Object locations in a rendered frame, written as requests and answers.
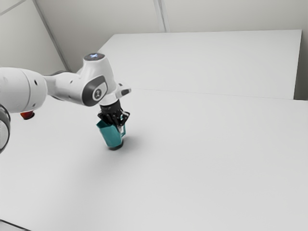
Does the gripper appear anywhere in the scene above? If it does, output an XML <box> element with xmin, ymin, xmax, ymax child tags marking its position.
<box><xmin>97</xmin><ymin>100</ymin><xmax>131</xmax><ymax>133</ymax></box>

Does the teal faceted mug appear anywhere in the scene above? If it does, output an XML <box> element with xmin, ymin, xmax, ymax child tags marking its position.
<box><xmin>96</xmin><ymin>120</ymin><xmax>127</xmax><ymax>151</ymax></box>

